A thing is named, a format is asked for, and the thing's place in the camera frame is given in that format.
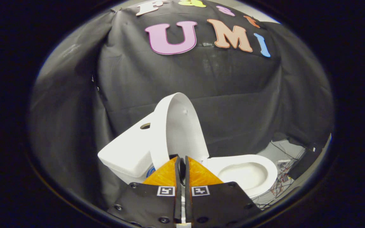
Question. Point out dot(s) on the white toilet tank cover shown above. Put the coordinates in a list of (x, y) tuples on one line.
[(128, 148)]

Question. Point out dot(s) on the white toilet seat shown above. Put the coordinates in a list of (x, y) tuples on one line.
[(266, 164)]

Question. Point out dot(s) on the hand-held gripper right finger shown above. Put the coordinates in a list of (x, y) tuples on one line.
[(220, 205)]

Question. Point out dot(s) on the white ceramic toilet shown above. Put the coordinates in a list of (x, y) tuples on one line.
[(255, 186)]

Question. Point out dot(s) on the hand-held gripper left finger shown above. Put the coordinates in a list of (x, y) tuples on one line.
[(147, 205)]

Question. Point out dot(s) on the dark box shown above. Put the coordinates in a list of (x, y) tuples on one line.
[(304, 163)]

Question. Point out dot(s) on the black backdrop cloth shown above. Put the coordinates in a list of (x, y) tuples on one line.
[(227, 95)]

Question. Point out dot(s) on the white toilet lid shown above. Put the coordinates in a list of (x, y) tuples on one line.
[(182, 133)]

